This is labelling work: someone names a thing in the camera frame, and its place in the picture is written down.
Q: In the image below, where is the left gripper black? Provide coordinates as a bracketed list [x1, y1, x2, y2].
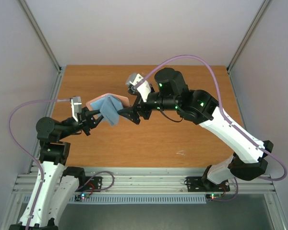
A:
[59, 106, 108, 139]

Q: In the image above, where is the pink card holder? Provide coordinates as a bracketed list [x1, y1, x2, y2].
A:
[85, 93, 130, 126]

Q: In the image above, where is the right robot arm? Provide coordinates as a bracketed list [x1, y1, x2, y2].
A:
[118, 68, 273, 191]

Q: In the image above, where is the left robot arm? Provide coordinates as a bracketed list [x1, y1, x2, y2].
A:
[9, 107, 101, 230]

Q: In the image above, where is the left circuit board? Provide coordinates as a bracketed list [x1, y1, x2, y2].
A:
[74, 194, 90, 202]

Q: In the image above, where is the circuit board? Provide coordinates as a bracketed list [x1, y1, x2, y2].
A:
[74, 194, 90, 202]
[206, 193, 225, 200]

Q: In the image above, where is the right circuit board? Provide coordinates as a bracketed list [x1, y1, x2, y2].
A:
[206, 193, 225, 200]

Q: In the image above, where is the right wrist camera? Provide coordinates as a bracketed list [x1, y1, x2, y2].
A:
[126, 73, 152, 103]

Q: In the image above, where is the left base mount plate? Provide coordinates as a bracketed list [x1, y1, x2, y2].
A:
[76, 176, 103, 192]

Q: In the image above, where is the base mount plate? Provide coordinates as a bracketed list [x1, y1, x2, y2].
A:
[184, 176, 230, 192]
[76, 176, 103, 192]

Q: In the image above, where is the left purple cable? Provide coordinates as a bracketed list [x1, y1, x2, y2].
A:
[9, 99, 72, 230]

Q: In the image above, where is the purple cable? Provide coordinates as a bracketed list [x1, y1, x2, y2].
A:
[134, 55, 288, 181]
[9, 99, 72, 230]

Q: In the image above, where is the aluminium rail frame front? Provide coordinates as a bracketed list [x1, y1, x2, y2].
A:
[12, 166, 276, 195]

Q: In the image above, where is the grey slotted cable duct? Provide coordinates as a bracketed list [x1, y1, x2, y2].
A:
[69, 194, 206, 205]

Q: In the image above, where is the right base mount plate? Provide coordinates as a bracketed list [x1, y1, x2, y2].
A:
[184, 176, 230, 192]

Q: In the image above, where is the left aluminium corner post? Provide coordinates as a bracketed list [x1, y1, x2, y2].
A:
[17, 0, 62, 73]

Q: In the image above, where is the aluminium corner post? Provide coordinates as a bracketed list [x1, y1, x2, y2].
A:
[227, 0, 272, 74]
[17, 0, 62, 73]

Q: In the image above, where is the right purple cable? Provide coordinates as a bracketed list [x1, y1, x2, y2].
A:
[134, 55, 288, 181]

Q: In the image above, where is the right aluminium corner post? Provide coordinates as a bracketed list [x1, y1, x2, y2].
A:
[227, 0, 272, 74]

